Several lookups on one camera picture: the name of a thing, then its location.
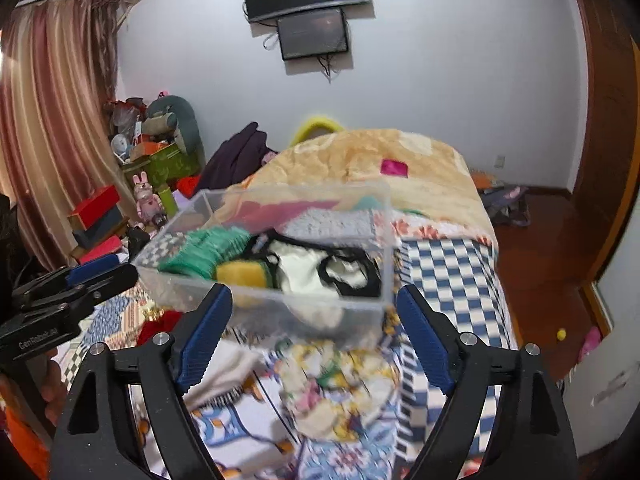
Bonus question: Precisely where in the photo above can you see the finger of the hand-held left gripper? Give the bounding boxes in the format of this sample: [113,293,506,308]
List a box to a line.
[20,262,139,326]
[12,255,121,307]

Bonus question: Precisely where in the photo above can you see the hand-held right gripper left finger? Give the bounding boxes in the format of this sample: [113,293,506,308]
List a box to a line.
[49,282,236,480]

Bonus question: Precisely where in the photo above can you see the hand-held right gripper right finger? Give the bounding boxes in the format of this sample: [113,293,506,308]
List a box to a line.
[395,284,577,480]

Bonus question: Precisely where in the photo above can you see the clear plastic storage box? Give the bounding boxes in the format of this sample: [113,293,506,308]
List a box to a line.
[131,180,397,350]

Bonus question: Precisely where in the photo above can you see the person's left hand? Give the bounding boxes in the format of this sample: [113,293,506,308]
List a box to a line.
[40,355,69,416]

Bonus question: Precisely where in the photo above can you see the pink flat box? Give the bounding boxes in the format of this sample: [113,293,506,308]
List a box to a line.
[77,236,124,264]

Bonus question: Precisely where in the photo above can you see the white cloth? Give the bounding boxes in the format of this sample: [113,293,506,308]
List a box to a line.
[184,344,262,407]

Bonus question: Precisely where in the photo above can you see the dark grey box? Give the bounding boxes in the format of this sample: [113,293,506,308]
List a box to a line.
[72,207,126,251]

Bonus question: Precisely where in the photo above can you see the red cloth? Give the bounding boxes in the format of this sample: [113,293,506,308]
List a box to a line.
[136,309,184,347]

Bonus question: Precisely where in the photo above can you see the red box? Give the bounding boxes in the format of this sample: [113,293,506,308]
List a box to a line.
[67,184,121,231]

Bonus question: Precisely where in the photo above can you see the patchwork quilt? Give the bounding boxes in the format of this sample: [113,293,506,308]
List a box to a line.
[55,210,519,480]

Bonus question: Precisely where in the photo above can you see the yellow cloth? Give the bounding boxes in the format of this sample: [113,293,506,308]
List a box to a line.
[215,260,269,307]

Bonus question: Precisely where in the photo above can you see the green knitted cloth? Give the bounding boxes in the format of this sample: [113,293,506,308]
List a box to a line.
[159,227,253,279]

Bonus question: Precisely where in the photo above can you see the pink bunny toy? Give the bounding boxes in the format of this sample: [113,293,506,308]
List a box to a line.
[132,170,164,224]

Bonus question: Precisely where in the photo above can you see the green bottle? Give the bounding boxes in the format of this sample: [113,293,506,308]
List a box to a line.
[158,183,177,216]

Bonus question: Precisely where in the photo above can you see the floral patterned cloth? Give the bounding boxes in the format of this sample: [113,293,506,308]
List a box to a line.
[274,339,397,442]

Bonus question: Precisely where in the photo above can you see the white black-trimmed underwear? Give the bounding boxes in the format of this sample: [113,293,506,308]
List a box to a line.
[252,231,384,325]

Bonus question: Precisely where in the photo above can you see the red fabric bundle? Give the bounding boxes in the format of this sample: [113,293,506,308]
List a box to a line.
[177,175,204,199]

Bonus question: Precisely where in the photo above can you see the green cardboard box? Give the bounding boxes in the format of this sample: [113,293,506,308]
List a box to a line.
[122,141,202,192]

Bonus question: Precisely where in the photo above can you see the grey textured towel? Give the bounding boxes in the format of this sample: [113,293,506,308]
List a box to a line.
[287,209,375,241]

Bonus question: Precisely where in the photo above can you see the pink cloth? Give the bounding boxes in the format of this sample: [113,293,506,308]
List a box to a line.
[239,199,342,227]

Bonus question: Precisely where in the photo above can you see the striped curtain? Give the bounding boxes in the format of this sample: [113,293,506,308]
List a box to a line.
[0,0,124,272]

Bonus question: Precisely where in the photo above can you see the purple backpack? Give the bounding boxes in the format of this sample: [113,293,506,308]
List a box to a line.
[481,184,529,227]

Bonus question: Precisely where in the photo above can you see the magenta pouch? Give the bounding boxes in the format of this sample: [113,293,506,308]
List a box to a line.
[380,158,411,180]

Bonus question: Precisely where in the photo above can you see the grey-green plush toy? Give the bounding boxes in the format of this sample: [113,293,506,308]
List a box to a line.
[144,94,204,162]

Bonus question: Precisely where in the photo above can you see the dark purple garment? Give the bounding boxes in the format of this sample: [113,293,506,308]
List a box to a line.
[197,121,269,192]

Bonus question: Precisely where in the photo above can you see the beige floral quilt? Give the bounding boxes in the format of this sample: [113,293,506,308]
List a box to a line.
[227,129,495,241]

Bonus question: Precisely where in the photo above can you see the yellow plush item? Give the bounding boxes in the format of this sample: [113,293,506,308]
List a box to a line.
[290,115,347,146]

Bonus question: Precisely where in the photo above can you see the wooden door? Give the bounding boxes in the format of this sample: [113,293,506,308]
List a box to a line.
[569,0,640,283]

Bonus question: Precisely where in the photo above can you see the black monitor cables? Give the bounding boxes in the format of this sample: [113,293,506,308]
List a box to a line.
[316,52,347,84]

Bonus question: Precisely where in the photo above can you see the small wall monitor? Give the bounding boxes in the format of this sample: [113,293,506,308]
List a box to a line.
[276,8,350,61]

